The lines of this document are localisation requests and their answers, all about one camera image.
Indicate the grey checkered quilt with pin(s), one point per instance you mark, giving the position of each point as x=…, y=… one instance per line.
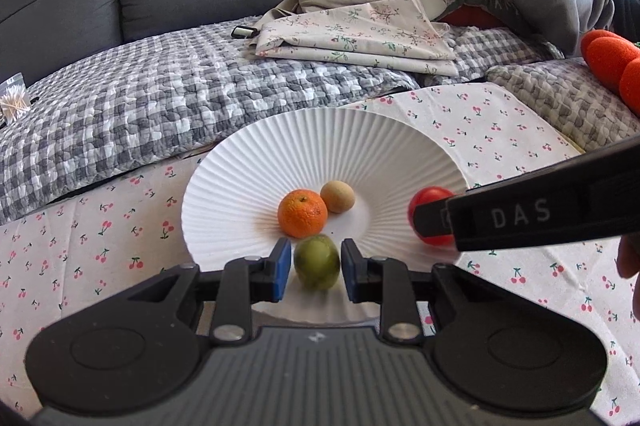
x=150, y=80

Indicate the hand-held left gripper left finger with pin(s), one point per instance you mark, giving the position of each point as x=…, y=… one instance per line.
x=281, y=271

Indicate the green round fruit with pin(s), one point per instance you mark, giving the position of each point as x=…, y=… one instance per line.
x=317, y=262

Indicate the grey checkered cushion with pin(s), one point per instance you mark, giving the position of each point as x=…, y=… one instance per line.
x=560, y=98

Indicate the red cushion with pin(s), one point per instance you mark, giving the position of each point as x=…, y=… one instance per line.
x=472, y=16

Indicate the small black white device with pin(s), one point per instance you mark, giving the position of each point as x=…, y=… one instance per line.
x=244, y=32

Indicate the folded floral cloth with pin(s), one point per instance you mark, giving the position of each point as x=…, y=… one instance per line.
x=360, y=35

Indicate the red tomato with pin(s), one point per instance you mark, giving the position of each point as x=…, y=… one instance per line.
x=430, y=197

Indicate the brown kiwi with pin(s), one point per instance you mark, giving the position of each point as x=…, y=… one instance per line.
x=338, y=197

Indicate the orange mandarin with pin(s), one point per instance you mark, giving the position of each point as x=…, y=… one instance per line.
x=301, y=213

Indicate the orange plush toy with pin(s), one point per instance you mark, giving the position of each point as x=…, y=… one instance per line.
x=607, y=55

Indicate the white ribbed plate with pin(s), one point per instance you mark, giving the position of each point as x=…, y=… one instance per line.
x=300, y=145

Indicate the person's right hand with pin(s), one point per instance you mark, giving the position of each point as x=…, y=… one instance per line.
x=631, y=258

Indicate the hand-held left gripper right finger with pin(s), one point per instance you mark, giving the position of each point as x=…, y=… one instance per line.
x=350, y=275

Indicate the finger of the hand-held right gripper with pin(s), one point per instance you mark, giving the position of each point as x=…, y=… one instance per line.
x=433, y=221

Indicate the cherry print tablecloth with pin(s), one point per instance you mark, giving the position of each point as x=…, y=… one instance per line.
x=500, y=130

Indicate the dark cloth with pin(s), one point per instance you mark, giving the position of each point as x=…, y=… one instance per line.
x=620, y=3

